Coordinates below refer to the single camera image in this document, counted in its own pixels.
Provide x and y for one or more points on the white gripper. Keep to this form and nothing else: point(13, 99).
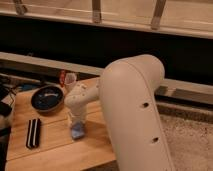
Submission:
point(76, 101)

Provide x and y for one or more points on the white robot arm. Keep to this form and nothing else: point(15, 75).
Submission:
point(125, 91)

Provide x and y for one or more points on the white cup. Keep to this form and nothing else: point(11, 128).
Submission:
point(70, 81)

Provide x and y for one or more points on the dark blue bowl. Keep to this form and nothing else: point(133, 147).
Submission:
point(47, 98)

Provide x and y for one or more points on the red bottle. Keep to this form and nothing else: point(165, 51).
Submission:
point(62, 77)

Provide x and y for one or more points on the black object at left edge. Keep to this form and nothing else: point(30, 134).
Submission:
point(6, 107)

